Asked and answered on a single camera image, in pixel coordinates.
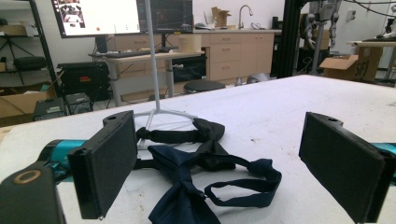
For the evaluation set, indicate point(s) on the metal faucet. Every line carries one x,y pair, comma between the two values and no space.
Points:
240,18

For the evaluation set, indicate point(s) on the black metal shelf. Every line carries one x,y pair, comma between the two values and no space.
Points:
42,46

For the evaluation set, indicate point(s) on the dark-screen monitor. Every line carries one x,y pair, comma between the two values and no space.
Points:
171,15

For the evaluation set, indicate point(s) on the beige cylinder container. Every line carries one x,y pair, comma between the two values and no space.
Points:
190,43

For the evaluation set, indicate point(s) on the flat cardboard box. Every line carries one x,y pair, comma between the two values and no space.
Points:
18,104

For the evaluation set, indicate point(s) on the grey robot on stand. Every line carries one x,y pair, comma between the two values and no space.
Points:
325,12

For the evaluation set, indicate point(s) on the black frame post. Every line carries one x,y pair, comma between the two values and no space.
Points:
289,37

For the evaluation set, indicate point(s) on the small labelled power unit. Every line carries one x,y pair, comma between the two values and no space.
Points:
48,109
78,103

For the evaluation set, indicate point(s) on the navy bow tie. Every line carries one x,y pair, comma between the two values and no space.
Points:
180,199

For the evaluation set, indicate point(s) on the white-screen monitor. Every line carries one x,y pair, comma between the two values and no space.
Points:
106,15

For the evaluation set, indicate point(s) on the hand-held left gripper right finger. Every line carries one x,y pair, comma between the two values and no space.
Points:
342,161

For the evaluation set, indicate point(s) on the black round stool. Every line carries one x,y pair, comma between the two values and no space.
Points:
204,86

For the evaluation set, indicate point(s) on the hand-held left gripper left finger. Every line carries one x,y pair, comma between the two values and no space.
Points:
106,161

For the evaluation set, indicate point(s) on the wooden drawer cabinet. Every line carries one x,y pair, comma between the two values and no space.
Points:
236,53

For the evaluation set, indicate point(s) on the beige standing desk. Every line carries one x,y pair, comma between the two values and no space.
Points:
140,58

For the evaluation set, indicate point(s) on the black keyboard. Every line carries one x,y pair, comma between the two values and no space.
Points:
124,54

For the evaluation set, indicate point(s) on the small open cardboard box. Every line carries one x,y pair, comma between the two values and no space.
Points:
220,18

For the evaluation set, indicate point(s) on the black computer tower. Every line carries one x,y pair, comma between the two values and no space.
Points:
81,84

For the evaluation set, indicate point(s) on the black bow tie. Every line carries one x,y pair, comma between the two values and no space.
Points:
180,136

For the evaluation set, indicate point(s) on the large open cardboard box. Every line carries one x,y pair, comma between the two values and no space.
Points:
364,67

